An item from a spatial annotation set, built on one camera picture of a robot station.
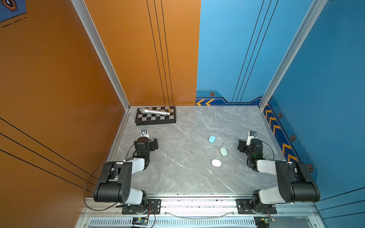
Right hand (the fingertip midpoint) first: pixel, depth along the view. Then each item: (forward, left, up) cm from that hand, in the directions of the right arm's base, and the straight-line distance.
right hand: (245, 140), depth 94 cm
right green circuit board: (-43, -2, -5) cm, 43 cm away
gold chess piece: (+25, +53, +3) cm, 59 cm away
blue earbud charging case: (+3, +21, -3) cm, 22 cm away
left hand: (+1, +65, +2) cm, 65 cm away
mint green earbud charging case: (-7, +15, -2) cm, 17 cm away
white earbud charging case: (-15, +21, -3) cm, 25 cm away
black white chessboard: (+19, +72, 0) cm, 75 cm away
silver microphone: (+25, +70, +4) cm, 74 cm away
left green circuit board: (-44, +62, -7) cm, 77 cm away
